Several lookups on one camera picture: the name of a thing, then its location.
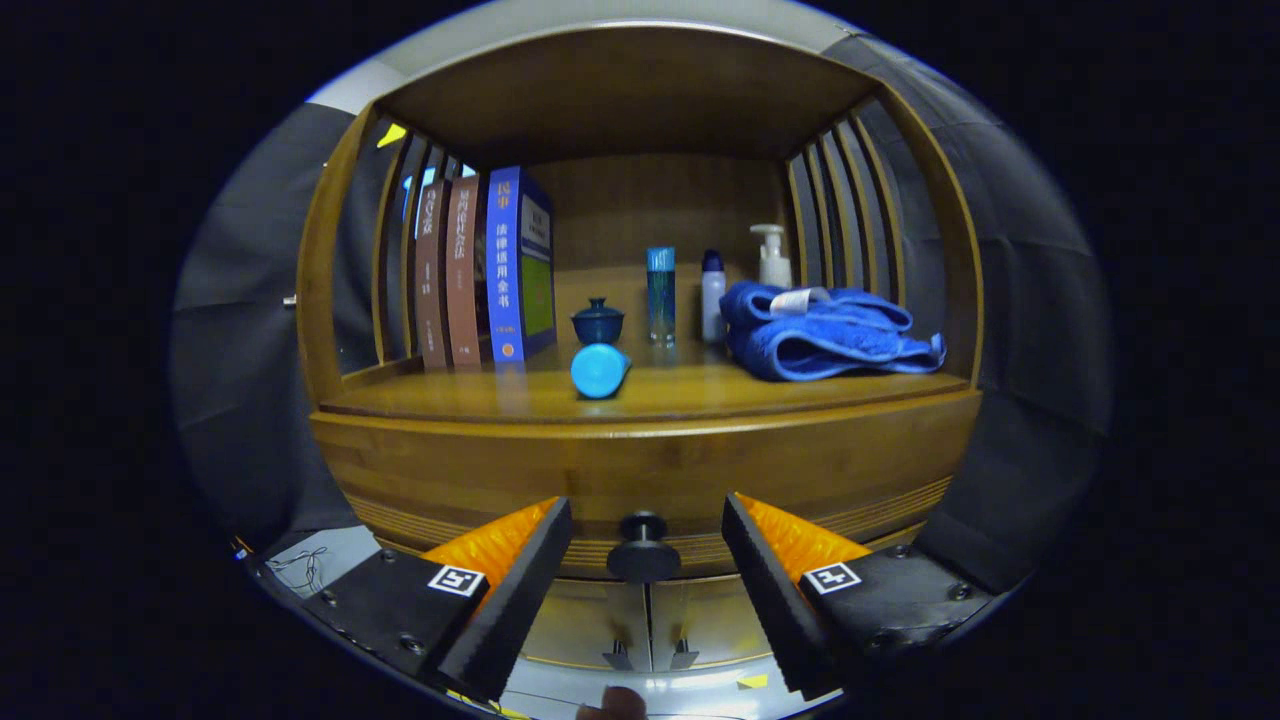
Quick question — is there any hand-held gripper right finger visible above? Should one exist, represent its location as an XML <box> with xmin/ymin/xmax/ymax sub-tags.
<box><xmin>720</xmin><ymin>492</ymin><xmax>996</xmax><ymax>701</ymax></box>

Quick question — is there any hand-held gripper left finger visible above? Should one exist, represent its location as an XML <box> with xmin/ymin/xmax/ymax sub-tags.
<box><xmin>300</xmin><ymin>497</ymin><xmax>576</xmax><ymax>704</ymax></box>

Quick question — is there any wooden drawer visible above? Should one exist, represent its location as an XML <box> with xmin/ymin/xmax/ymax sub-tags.
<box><xmin>325</xmin><ymin>420</ymin><xmax>976</xmax><ymax>584</ymax></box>

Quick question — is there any blue and white tube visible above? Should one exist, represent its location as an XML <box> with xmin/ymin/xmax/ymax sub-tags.
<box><xmin>570</xmin><ymin>343</ymin><xmax>633</xmax><ymax>400</ymax></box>

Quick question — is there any wooden cabinet door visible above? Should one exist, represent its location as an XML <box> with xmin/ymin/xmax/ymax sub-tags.
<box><xmin>650</xmin><ymin>578</ymin><xmax>777</xmax><ymax>671</ymax></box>
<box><xmin>520</xmin><ymin>580</ymin><xmax>649</xmax><ymax>671</ymax></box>

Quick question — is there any wooden countertop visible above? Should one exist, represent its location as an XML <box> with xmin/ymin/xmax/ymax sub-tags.
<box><xmin>318</xmin><ymin>340</ymin><xmax>973</xmax><ymax>426</ymax></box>

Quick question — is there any wooden cabinet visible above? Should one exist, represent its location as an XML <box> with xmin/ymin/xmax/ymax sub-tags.
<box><xmin>296</xmin><ymin>25</ymin><xmax>986</xmax><ymax>701</ymax></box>

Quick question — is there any blue folded towel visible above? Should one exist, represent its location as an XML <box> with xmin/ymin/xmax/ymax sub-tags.
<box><xmin>719</xmin><ymin>281</ymin><xmax>947</xmax><ymax>383</ymax></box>

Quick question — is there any dark blue lidded teacup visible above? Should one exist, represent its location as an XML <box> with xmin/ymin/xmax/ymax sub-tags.
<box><xmin>571</xmin><ymin>297</ymin><xmax>626</xmax><ymax>347</ymax></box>

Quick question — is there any white bottle dark blue cap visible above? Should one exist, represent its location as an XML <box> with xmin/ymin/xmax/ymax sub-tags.
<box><xmin>700</xmin><ymin>249</ymin><xmax>727</xmax><ymax>344</ymax></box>

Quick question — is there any teal clear bottle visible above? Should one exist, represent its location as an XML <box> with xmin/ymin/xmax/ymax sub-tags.
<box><xmin>646</xmin><ymin>247</ymin><xmax>677</xmax><ymax>346</ymax></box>

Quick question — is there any blue book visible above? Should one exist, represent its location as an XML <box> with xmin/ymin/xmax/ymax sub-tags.
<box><xmin>485</xmin><ymin>166</ymin><xmax>557</xmax><ymax>364</ymax></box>

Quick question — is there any white pump bottle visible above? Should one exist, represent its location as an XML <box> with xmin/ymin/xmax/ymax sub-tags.
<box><xmin>750</xmin><ymin>224</ymin><xmax>793</xmax><ymax>290</ymax></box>

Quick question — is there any reddish brown book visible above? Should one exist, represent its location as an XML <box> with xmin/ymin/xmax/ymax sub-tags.
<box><xmin>445</xmin><ymin>175</ymin><xmax>491</xmax><ymax>368</ymax></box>

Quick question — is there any dark brown book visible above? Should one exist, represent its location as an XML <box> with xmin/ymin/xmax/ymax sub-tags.
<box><xmin>413</xmin><ymin>180</ymin><xmax>453</xmax><ymax>371</ymax></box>

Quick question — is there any thin grey cable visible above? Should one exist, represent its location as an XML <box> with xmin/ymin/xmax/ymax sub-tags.
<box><xmin>265</xmin><ymin>545</ymin><xmax>331</xmax><ymax>593</ymax></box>

